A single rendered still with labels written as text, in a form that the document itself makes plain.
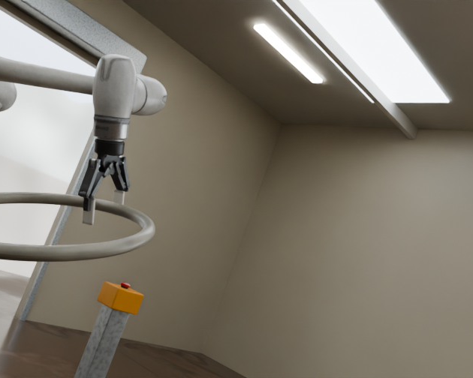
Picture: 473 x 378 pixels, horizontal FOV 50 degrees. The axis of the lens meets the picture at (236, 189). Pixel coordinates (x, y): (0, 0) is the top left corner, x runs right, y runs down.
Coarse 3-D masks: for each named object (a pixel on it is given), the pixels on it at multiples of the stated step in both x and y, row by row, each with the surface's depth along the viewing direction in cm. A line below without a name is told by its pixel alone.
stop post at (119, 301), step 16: (112, 288) 190; (128, 288) 199; (112, 304) 186; (128, 304) 190; (96, 320) 192; (112, 320) 188; (96, 336) 189; (112, 336) 189; (96, 352) 185; (112, 352) 190; (80, 368) 188; (96, 368) 186
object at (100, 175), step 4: (108, 164) 130; (112, 164) 130; (108, 168) 130; (100, 172) 129; (104, 172) 128; (96, 176) 128; (100, 176) 128; (104, 176) 129; (96, 180) 127; (100, 180) 128; (96, 184) 127; (92, 188) 126; (96, 188) 127; (92, 192) 126; (92, 196) 126
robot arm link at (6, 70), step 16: (0, 64) 136; (16, 64) 137; (32, 64) 139; (0, 80) 139; (16, 80) 138; (32, 80) 138; (48, 80) 140; (64, 80) 141; (80, 80) 142; (144, 80) 136; (160, 96) 141; (144, 112) 139
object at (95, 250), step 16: (0, 192) 127; (16, 192) 130; (32, 192) 132; (96, 208) 133; (112, 208) 131; (128, 208) 128; (144, 224) 116; (128, 240) 102; (144, 240) 106; (0, 256) 88; (16, 256) 89; (32, 256) 89; (48, 256) 90; (64, 256) 91; (80, 256) 93; (96, 256) 95
